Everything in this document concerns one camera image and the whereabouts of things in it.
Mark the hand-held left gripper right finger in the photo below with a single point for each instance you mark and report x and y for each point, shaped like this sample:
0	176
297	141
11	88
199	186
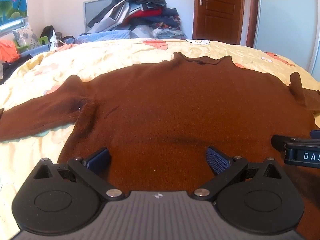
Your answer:
217	158

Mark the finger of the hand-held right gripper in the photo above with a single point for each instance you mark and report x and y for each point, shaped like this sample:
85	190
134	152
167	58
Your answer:
277	142

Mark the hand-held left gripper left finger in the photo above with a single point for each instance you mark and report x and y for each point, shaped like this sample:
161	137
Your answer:
98	158

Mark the brown knit sweater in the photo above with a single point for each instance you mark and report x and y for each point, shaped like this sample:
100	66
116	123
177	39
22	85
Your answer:
162	100

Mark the pile of mixed clothes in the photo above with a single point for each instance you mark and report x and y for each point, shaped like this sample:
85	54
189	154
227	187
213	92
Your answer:
140	12

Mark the yellow floral bedspread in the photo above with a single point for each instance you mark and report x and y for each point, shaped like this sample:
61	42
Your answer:
112	55

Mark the blue quilted blanket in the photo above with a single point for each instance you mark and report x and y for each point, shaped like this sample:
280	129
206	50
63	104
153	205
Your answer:
107	35

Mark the white plastic bag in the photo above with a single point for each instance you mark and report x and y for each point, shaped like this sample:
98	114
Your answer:
53	42

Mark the white wardrobe sliding door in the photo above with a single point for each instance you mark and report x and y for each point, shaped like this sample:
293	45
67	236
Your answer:
282	17

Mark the black cloth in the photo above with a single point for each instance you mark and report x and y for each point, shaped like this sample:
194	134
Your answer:
12	66

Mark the green plastic chair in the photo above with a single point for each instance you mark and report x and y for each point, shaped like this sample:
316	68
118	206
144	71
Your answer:
44	40

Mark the black bag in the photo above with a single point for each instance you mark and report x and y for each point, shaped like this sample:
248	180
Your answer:
47	31

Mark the orange bag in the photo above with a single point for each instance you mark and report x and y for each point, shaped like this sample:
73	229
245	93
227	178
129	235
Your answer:
8	51

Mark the grey floral pillow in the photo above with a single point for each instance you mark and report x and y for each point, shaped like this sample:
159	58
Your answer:
25	35

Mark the brown wooden door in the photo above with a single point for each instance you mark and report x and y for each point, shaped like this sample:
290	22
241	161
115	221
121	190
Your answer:
217	10

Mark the grey framed panel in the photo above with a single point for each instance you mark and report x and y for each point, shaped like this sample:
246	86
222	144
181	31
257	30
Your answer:
95	10

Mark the brown wooden door frame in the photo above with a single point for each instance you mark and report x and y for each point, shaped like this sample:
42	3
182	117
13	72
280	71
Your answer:
251	12

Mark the lotus flower wall poster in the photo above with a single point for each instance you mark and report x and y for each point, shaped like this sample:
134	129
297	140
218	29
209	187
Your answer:
10	2

